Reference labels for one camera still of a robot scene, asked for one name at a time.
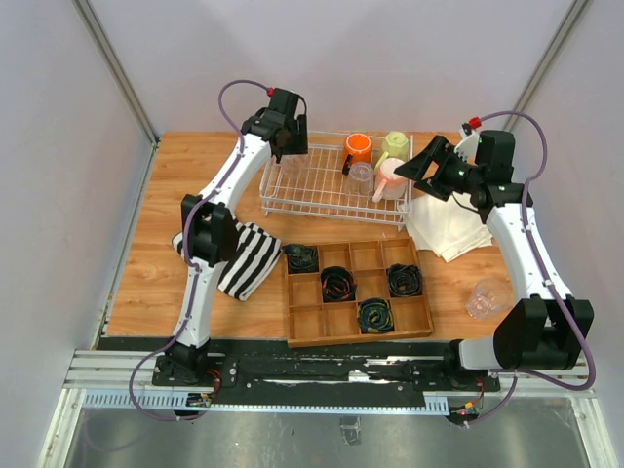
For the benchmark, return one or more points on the rolled belt middle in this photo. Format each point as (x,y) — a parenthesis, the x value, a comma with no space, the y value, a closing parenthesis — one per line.
(337,284)

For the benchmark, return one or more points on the black white striped cloth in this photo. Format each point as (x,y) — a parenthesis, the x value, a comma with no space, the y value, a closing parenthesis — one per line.
(256,256)

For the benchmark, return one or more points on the wooden compartment tray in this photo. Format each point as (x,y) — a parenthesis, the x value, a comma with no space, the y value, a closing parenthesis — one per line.
(311,322)

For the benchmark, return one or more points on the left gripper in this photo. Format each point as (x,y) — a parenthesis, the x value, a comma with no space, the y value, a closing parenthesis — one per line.
(299,145)

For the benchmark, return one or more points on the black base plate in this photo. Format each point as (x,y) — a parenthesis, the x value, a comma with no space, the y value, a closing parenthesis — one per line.
(385,374)

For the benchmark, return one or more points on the cream folded cloth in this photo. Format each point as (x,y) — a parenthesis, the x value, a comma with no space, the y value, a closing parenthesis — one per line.
(445,228)

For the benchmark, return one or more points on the rolled belt top left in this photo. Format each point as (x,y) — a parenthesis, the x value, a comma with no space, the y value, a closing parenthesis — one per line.
(301,258)

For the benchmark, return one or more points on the white wire dish rack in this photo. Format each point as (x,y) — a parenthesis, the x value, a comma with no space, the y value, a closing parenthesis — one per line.
(317,187)

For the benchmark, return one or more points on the aluminium rail frame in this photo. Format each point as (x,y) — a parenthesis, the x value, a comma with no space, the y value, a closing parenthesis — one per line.
(111,414)

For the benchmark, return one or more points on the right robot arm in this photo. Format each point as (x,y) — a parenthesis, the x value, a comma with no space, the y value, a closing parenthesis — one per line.
(543,329)

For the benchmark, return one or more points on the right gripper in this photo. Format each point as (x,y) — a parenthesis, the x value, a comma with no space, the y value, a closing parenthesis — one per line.
(437,151)

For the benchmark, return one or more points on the yellow-green mug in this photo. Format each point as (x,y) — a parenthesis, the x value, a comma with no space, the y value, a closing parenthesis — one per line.
(395,145)

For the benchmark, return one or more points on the clear plastic cup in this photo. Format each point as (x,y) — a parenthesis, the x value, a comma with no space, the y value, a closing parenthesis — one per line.
(489,298)
(360,179)
(293,165)

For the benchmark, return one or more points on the pink white mug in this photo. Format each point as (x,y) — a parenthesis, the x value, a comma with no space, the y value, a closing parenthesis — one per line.
(388,185)

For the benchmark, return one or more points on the rolled belt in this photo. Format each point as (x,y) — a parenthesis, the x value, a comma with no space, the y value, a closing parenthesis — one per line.
(337,284)
(404,280)
(374,315)
(301,258)

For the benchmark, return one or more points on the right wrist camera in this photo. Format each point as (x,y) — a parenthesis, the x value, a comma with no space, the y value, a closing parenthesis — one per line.
(466,149)

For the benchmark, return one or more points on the orange enamel mug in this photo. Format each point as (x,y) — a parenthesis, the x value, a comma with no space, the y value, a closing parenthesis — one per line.
(357,148)

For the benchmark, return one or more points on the rolled belt bottom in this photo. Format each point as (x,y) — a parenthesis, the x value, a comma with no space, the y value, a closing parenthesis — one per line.
(374,315)

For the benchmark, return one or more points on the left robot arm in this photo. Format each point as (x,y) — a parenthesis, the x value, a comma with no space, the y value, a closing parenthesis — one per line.
(209,234)

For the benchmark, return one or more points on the rolled belt right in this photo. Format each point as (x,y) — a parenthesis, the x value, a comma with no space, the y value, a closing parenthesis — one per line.
(404,280)

